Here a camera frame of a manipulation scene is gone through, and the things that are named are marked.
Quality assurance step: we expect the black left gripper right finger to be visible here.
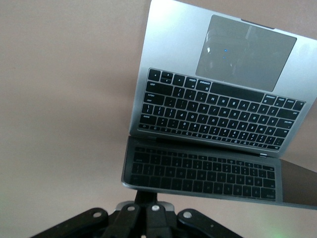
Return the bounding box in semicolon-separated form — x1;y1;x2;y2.
146;190;244;238

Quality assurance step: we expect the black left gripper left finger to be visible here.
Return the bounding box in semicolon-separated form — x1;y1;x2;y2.
32;189;148;238

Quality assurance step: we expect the silver grey laptop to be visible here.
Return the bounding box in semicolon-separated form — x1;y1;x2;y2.
120;0;317;211

